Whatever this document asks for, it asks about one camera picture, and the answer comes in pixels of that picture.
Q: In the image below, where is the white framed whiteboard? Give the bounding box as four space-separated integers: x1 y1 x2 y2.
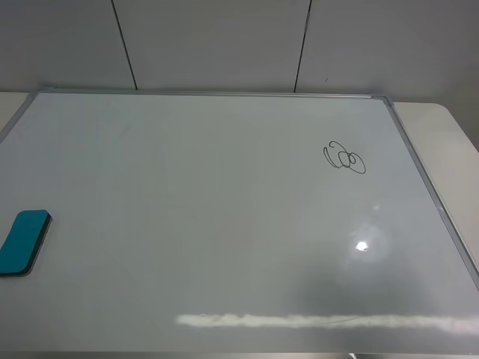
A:
1 90 478 355

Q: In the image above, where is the blue whiteboard eraser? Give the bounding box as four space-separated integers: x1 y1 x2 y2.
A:
1 209 52 277

